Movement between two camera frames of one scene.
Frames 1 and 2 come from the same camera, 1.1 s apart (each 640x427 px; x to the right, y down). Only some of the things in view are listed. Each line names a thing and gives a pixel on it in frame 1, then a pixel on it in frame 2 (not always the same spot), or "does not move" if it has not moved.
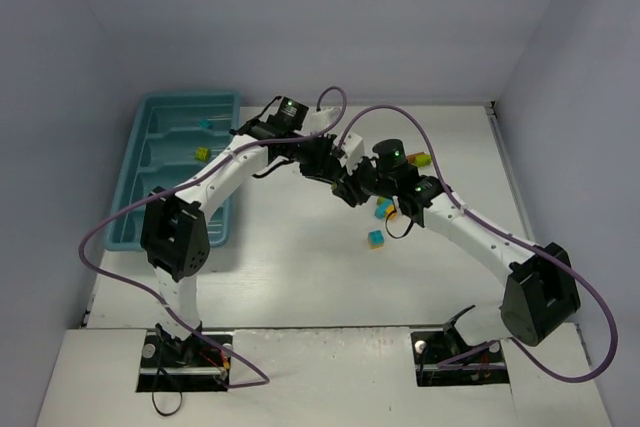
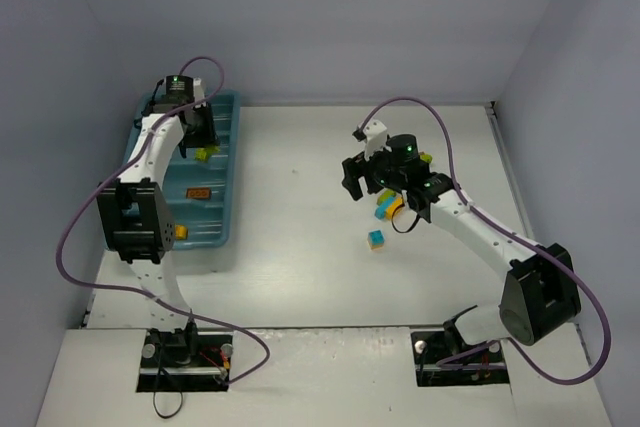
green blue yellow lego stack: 383,208 does not move
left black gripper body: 320,162 -> 201,128
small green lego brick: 423,160 does not move
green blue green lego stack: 202,154 does not move
